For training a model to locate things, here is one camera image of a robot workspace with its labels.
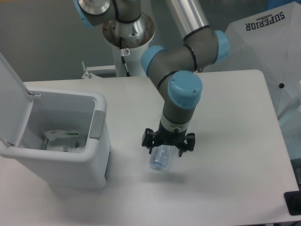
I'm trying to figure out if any white trash can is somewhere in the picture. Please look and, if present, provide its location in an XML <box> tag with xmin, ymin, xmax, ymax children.
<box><xmin>0</xmin><ymin>87</ymin><xmax>111</xmax><ymax>189</ymax></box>

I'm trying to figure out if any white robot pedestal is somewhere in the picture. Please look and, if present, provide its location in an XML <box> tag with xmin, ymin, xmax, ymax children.
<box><xmin>111</xmin><ymin>44</ymin><xmax>149</xmax><ymax>77</ymax></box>

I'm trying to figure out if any crushed clear plastic bottle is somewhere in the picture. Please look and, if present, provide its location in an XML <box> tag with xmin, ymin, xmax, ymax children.
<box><xmin>149</xmin><ymin>145</ymin><xmax>176</xmax><ymax>171</ymax></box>

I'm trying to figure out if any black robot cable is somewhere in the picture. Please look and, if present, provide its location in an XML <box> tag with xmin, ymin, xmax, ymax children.
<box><xmin>119</xmin><ymin>37</ymin><xmax>131</xmax><ymax>77</ymax></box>

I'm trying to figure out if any white plastic packaging bag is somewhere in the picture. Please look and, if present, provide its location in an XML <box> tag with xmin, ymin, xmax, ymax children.
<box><xmin>42</xmin><ymin>129</ymin><xmax>87</xmax><ymax>153</ymax></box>

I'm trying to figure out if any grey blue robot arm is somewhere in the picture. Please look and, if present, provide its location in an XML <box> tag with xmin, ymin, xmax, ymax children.
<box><xmin>74</xmin><ymin>0</ymin><xmax>230</xmax><ymax>154</ymax></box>

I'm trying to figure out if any white trash can lid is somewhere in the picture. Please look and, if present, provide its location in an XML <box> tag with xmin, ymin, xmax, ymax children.
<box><xmin>0</xmin><ymin>55</ymin><xmax>43</xmax><ymax>149</ymax></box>

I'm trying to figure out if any white metal base frame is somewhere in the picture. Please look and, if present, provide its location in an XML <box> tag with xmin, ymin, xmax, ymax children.
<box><xmin>81</xmin><ymin>61</ymin><xmax>117</xmax><ymax>79</ymax></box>

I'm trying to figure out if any black device at table edge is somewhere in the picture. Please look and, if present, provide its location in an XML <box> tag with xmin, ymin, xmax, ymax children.
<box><xmin>284</xmin><ymin>191</ymin><xmax>301</xmax><ymax>216</ymax></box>

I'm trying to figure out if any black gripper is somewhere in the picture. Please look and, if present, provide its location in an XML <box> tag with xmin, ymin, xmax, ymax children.
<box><xmin>142</xmin><ymin>122</ymin><xmax>196</xmax><ymax>157</ymax></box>

